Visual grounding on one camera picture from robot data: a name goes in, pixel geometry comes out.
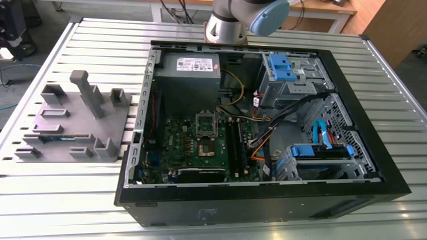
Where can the metal locking lever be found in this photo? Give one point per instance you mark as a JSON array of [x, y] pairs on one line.
[[218, 128]]

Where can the black RAM slot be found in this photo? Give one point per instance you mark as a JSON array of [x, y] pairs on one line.
[[239, 147], [235, 147], [231, 147]]

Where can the green motherboard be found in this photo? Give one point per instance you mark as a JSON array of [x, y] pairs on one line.
[[176, 135]]

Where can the grey power supply unit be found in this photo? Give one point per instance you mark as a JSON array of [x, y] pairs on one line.
[[190, 87]]

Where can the black graphics card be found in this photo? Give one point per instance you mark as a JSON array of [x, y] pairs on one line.
[[200, 176]]

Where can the short blue expansion slot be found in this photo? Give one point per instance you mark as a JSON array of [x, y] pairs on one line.
[[154, 160]]

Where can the metal drive cage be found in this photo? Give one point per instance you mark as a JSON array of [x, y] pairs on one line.
[[300, 87], [334, 162]]

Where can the hard disk in blue carrier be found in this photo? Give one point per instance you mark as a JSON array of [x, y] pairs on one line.
[[302, 151]]

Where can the grey parts rack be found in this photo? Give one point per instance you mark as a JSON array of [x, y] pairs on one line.
[[110, 130]]

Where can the black PC case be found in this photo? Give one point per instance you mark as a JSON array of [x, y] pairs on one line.
[[234, 207]]

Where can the blue RAM stick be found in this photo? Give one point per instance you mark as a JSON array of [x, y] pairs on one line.
[[56, 138]]

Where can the wooden desk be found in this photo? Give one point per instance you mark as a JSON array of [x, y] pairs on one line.
[[327, 8]]

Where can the wooden cabinet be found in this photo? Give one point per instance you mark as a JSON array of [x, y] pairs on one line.
[[401, 25]]

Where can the blue drive bay bracket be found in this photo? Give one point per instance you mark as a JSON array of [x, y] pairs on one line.
[[278, 67]]

